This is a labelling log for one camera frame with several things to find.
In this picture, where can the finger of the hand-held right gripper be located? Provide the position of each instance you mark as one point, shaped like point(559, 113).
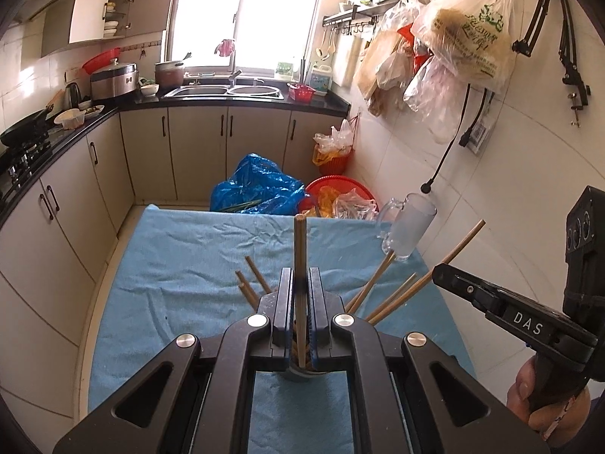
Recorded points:
point(465, 288)

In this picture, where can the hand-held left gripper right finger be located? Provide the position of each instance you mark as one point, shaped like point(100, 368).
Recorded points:
point(314, 326)

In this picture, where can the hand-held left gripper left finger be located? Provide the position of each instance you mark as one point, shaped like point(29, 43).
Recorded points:
point(286, 321)

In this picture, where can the black chopstick holder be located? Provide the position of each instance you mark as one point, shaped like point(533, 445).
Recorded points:
point(302, 375)

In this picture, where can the person's right hand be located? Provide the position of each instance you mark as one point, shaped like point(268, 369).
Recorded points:
point(520, 388)

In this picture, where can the glass mug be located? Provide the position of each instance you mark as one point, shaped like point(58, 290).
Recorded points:
point(411, 227)

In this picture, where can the blue table cloth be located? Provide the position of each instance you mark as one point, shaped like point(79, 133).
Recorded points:
point(189, 293)

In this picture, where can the large red basin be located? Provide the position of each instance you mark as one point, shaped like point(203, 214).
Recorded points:
point(312, 194)

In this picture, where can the blue plastic bag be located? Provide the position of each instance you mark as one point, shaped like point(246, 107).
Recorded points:
point(255, 184)

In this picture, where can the orange bin with bags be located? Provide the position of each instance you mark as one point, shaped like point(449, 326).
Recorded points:
point(333, 163)

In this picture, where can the small red basket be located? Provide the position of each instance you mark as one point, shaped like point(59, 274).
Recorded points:
point(302, 93)

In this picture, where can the beige kitchen base cabinets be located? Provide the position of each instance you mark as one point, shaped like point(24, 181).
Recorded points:
point(61, 246)

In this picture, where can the bunch of clear plastic bags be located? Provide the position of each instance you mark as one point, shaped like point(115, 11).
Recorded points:
point(383, 66)

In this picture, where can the white detergent bottle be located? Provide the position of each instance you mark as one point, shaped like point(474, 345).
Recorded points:
point(319, 80)

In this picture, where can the steel double sink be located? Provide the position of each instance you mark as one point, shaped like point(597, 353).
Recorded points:
point(198, 91)

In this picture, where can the green packet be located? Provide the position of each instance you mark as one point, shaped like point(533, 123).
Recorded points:
point(283, 72)

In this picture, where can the large white printed plastic bag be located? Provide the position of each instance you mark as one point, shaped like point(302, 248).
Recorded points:
point(468, 38)

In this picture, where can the white cutting board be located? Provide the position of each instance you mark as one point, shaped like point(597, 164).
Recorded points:
point(349, 64)

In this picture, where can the black kitchen countertop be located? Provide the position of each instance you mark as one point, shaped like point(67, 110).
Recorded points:
point(142, 101)

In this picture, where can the sink faucet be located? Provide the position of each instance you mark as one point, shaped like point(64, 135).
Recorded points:
point(232, 64)

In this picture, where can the white bowl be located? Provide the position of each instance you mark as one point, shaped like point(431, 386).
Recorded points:
point(150, 90)

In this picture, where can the brown cooking pot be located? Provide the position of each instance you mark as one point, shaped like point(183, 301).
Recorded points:
point(169, 78)

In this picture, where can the hanging white ladle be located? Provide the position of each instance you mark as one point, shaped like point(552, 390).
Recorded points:
point(321, 52)
point(332, 46)

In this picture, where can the pink cloth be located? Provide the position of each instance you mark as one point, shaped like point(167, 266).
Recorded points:
point(226, 47)

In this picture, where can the dish with food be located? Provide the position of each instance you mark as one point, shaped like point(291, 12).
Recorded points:
point(94, 111)

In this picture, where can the silver rice cooker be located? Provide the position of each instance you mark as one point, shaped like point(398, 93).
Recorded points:
point(113, 83)

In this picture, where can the gas stove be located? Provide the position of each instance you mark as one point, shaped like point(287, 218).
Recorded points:
point(23, 161)

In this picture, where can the kitchen window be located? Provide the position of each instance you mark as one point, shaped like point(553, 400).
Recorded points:
point(264, 14)

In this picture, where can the electric kettle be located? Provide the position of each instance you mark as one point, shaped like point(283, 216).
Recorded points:
point(73, 97)

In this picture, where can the red plastic colander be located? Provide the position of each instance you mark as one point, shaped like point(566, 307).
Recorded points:
point(97, 62)

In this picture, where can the black frying pan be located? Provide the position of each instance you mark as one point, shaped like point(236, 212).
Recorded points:
point(23, 135)

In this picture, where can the white wall socket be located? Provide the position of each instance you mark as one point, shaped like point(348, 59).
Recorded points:
point(479, 135)

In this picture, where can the metal wall rack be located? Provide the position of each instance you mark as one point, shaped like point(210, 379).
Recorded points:
point(349, 12)

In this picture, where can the wall cabinet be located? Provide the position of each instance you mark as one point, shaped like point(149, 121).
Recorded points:
point(85, 19)

